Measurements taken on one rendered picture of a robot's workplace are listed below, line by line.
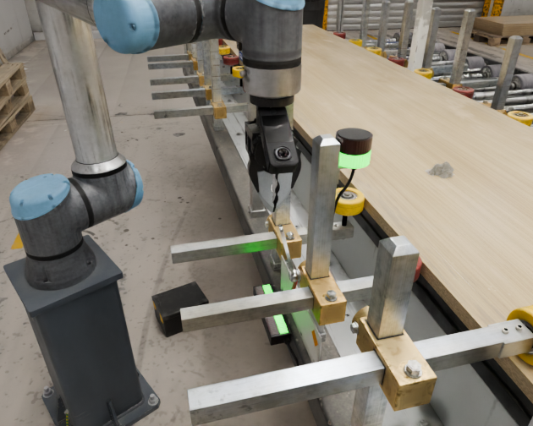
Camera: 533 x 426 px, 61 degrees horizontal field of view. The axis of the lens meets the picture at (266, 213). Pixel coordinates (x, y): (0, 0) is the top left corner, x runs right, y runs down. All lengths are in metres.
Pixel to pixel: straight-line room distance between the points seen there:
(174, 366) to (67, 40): 1.22
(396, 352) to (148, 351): 1.45
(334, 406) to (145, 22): 0.70
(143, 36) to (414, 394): 0.57
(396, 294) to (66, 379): 1.15
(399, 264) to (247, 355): 1.38
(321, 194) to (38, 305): 0.85
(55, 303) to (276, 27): 0.95
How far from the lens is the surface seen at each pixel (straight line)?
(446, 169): 1.25
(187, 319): 0.81
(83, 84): 1.25
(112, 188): 1.32
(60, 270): 1.34
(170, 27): 0.69
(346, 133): 0.75
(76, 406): 1.63
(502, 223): 1.08
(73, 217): 1.29
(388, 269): 0.56
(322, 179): 0.75
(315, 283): 0.85
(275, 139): 0.69
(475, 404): 0.90
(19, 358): 2.11
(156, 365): 1.90
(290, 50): 0.69
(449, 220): 1.05
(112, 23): 0.69
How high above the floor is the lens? 1.42
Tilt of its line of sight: 31 degrees down
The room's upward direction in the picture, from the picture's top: straight up
